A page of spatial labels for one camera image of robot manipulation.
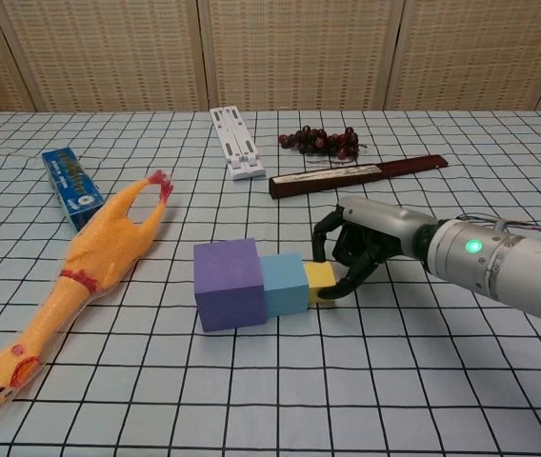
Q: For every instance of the light blue checked tablecloth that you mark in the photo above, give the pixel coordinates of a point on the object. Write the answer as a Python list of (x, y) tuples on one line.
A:
[(394, 390)]

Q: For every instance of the white folding stand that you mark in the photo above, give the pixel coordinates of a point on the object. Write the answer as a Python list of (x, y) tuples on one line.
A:
[(239, 147)]

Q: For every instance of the large purple foam cube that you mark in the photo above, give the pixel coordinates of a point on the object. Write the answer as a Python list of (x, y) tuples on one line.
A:
[(227, 290)]

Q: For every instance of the yellow rubber chicken toy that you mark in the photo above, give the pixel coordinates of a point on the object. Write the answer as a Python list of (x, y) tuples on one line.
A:
[(104, 243)]

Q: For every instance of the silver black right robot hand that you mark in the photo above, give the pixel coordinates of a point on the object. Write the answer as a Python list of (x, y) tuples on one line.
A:
[(385, 224)]

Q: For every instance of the light blue foam cube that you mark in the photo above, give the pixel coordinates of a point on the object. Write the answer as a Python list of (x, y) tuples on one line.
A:
[(285, 290)]

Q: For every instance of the small yellow foam cube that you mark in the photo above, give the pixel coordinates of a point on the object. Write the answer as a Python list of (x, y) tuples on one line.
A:
[(319, 276)]

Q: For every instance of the dark red folded fan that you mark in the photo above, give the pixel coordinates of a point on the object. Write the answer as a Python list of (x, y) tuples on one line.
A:
[(327, 180)]

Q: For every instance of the dark red grape bunch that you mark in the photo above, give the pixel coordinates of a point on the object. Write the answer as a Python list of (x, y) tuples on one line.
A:
[(318, 141)]

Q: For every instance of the blue printed cardboard box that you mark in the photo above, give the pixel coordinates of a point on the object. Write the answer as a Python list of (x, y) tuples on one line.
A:
[(68, 178)]

